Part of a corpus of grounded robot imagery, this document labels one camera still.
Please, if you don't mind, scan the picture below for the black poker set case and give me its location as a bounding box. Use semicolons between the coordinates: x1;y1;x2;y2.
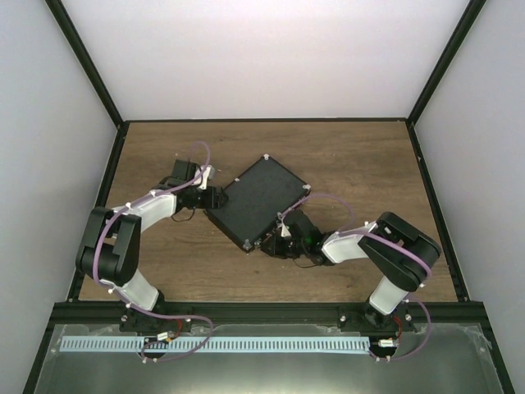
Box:
205;154;310;253

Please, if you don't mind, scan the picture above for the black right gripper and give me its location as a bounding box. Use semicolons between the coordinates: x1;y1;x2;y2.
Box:
262;232;308;260

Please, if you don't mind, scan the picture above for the light blue slotted rail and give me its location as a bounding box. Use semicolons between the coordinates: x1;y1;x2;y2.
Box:
59;336;370;354

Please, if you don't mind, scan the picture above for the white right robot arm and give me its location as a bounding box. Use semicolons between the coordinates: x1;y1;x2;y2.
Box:
261;210;442;331

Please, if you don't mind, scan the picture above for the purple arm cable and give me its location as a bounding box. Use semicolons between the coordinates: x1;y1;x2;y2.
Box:
94;141;217;364
276;193;435;362

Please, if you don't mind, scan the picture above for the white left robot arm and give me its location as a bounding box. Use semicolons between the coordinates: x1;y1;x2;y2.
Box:
75;159;228;332

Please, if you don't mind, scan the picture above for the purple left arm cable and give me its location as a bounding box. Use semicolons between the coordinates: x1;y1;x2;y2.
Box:
94;141;217;364

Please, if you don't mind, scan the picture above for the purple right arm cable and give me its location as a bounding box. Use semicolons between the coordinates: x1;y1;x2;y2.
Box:
276;193;435;362

